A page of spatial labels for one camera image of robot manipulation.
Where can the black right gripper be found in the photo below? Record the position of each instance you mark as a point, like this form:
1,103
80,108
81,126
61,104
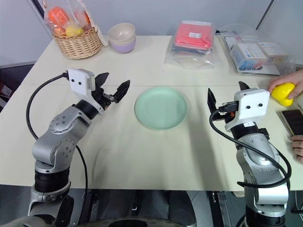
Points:
228,116

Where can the clear plastic fruit bag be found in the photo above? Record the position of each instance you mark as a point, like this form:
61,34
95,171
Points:
71,16

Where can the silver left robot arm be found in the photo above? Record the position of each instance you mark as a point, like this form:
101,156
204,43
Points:
59,123

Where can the red cloth pack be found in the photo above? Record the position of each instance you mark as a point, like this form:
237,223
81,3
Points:
193,35

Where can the person's left hand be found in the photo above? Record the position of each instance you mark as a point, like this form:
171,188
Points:
298,145

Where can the woven wicker basket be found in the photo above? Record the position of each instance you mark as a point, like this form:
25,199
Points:
78,46

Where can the small orange toy fruit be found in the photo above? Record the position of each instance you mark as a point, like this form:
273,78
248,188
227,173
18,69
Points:
59,30

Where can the purple bowl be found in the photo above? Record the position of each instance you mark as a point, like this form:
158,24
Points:
123,46

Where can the clear bag of cloth packs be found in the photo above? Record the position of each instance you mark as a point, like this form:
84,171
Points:
189,60

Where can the tan cardboard box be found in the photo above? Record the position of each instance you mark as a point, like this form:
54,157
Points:
274,50

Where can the large orange toy fruit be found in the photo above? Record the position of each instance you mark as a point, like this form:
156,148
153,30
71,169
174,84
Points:
58,15

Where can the black slanted rod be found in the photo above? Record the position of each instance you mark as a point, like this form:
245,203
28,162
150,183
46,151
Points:
265,14

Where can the light green plate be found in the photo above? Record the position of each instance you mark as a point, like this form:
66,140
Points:
161,108

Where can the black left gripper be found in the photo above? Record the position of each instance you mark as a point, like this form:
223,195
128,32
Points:
101,97

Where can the clear bag of boxes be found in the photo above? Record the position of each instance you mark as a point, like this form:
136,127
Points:
284,66

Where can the blue and white box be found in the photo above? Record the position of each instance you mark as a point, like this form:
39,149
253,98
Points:
247,55

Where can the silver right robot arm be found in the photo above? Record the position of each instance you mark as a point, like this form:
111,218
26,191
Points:
258,151

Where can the person's right hand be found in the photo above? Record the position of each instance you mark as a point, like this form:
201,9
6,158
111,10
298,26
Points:
292,78

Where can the pink toy peach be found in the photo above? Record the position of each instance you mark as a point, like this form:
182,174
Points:
82,19

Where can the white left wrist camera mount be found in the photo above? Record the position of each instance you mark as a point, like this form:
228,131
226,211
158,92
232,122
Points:
79,82

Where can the yellow toy lemon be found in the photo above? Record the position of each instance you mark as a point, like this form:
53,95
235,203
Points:
74,30

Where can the beige bowl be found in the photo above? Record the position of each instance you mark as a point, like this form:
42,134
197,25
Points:
122,30

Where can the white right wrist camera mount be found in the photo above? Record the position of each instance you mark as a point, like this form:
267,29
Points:
253,104

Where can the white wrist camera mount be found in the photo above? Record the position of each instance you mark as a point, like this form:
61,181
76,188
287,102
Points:
79,82
253,104

